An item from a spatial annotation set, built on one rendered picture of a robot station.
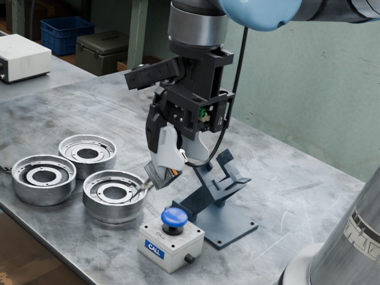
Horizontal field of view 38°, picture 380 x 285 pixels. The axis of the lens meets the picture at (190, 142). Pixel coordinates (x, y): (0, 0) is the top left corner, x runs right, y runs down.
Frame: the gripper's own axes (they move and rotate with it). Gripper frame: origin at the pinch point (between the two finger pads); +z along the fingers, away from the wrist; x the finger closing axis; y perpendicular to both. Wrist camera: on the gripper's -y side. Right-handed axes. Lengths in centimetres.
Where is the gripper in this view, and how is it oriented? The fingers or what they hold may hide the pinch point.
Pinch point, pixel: (167, 165)
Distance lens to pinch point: 80.8
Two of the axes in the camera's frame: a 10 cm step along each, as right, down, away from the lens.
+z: -1.4, 8.7, 4.7
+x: 7.0, -2.5, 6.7
